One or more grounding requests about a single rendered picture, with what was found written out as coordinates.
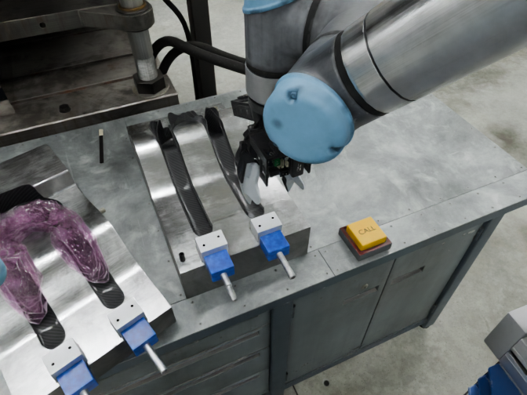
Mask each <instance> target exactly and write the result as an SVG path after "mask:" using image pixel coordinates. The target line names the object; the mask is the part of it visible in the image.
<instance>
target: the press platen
mask: <svg viewBox="0 0 527 395"><path fill-rule="evenodd" d="M154 22H155V20H154V13H153V8H152V4H151V3H149V2H147V1H145V0H143V5H142V6H140V7H137V8H133V9H126V8H123V7H121V5H120V1H119V0H0V42H5V41H10V40H14V39H19V38H27V37H31V36H36V35H41V34H49V33H53V32H58V31H66V30H71V29H75V28H80V27H98V28H106V29H113V30H120V31H126V32H132V33H137V32H141V31H145V30H148V29H149V28H151V27H152V26H153V24H154Z"/></svg>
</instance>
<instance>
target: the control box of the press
mask: <svg viewBox="0 0 527 395"><path fill-rule="evenodd" d="M162 1H163V2H164V3H165V4H166V5H167V6H168V7H169V8H170V9H171V10H172V11H173V12H174V13H175V14H176V16H177V17H178V19H179V21H180V22H181V24H182V26H183V29H184V33H185V35H186V39H187V42H189V41H194V42H203V43H205V44H208V45H211V46H213V44H212V35H211V27H210V18H209V3H208V0H186V1H187V12H188V19H189V24H190V31H191V33H190V31H189V28H188V25H187V22H186V20H185V19H184V17H183V15H182V13H181V12H180V11H179V10H178V8H177V7H176V6H175V5H174V4H173V3H172V2H171V1H170V0H162ZM190 60H191V70H192V77H193V83H194V96H195V100H199V99H202V98H206V97H210V96H215V95H217V93H216V77H215V68H214V65H213V64H210V63H206V62H205V61H202V60H199V59H197V58H194V57H193V56H190Z"/></svg>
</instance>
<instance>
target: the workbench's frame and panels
mask: <svg viewBox="0 0 527 395"><path fill-rule="evenodd" d="M525 205H527V199H526V200H524V201H520V202H518V203H516V204H514V205H511V206H509V207H506V208H503V209H501V210H499V211H497V212H494V213H491V214H489V215H487V216H484V217H481V218H480V219H476V220H474V221H472V222H469V223H466V224H464V225H462V226H458V227H457V228H455V229H452V230H449V231H447V232H445V233H443V234H439V235H437V236H435V237H432V238H429V239H427V240H425V241H422V242H420V243H418V244H415V245H412V246H410V247H408V248H404V249H402V250H400V251H398V252H395V253H393V254H390V255H387V256H385V257H383V258H381V259H378V260H375V261H373V262H371V263H367V264H365V265H364V266H360V267H358V268H356V269H353V270H350V271H348V272H346V273H344V274H341V275H338V276H336V277H333V278H331V279H328V280H327V281H323V282H321V283H319V284H316V285H313V286H311V287H309V288H305V289H304V290H302V291H299V292H296V293H294V294H291V295H288V296H286V297H284V298H282V299H279V300H276V301H274V302H272V303H269V304H267V305H265V306H262V307H259V308H257V309H255V310H251V311H249V312H247V313H244V314H242V315H240V316H237V317H234V318H232V319H230V320H228V321H225V322H222V323H220V324H217V325H215V326H212V327H211V328H207V329H205V330H203V331H200V332H197V333H195V334H193V335H189V336H188V337H185V338H183V339H180V340H178V341H175V342H172V343H170V344H168V345H166V346H163V347H160V348H158V349H156V350H155V352H156V353H157V354H158V355H159V357H160V358H161V360H162V361H163V363H164V364H165V366H166V367H167V368H168V371H167V372H166V373H165V374H161V372H160V371H159V370H158V369H157V367H156V366H155V364H154V363H153V361H152V360H151V359H150V357H149V356H148V355H147V353H146V354H143V355H141V356H138V357H135V358H133V359H131V360H129V361H126V362H124V363H121V364H118V365H116V366H114V367H113V368H112V369H111V370H109V371H107V372H106V373H105V374H103V375H102V376H100V377H99V378H98V379H97V382H98V383H99V385H98V386H97V387H96V388H94V389H93V390H91V391H90V392H89V393H90V395H284V390H285V389H287V388H289V387H290V386H293V385H295V384H297V383H299V382H302V381H303V380H305V379H308V378H310V377H312V376H314V375H317V374H318V373H320V372H322V371H325V370H327V369H329V368H331V367H333V366H335V365H337V364H340V363H342V362H344V361H346V360H348V359H350V358H352V357H355V356H357V355H359V354H360V353H363V352H365V351H366V350H370V349H372V348H373V347H375V346H378V345H380V344H381V343H383V342H386V341H388V340H390V339H393V338H394V337H396V336H398V335H401V334H403V333H405V332H407V331H409V330H411V329H414V328H416V327H418V326H420V327H421V328H428V327H429V326H431V325H433V324H434V323H435V321H436V320H437V318H438V316H439V315H440V313H441V312H442V311H443V309H444V308H445V305H446V304H447V302H448V301H449V300H450V298H451V297H452V295H453V293H454V291H455V290H456V289H457V287H458V286H459V284H460V282H461V281H462V280H463V278H464V276H465V275H466V273H467V272H468V270H469V269H470V268H471V265H472V264H473V262H474V261H475V260H476V258H477V257H478V255H479V253H480V252H481V250H482V249H483V247H484V246H485V244H486V242H487V241H488V239H489V238H490V236H491V235H492V233H493V231H494V230H495V229H496V227H497V226H498V224H499V222H500V220H501V219H502V218H503V216H504V215H505V214H506V213H508V212H511V211H514V210H515V209H518V208H520V207H523V206H525Z"/></svg>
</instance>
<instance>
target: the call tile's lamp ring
mask: <svg viewBox="0 0 527 395"><path fill-rule="evenodd" d="M340 229H341V230H342V232H343V233H344V235H345V236H346V238H347V239H348V240H349V242H350V243H351V244H352V246H353V247H354V249H355V250H356V251H357V253H358V254H359V255H364V254H365V253H368V252H371V251H374V250H376V249H378V248H382V247H383V246H386V245H389V244H391V243H392V242H391V241H390V240H389V238H388V237H387V238H386V241H387V242H385V243H383V244H380V245H377V246H375V247H372V248H369V249H367V250H365V251H363V252H361V251H360V250H359V249H358V247H357V246H356V244H355V243H354V242H353V241H352V239H351V238H350V236H349V235H348V234H347V232H346V231H345V229H347V226H343V227H341V228H340Z"/></svg>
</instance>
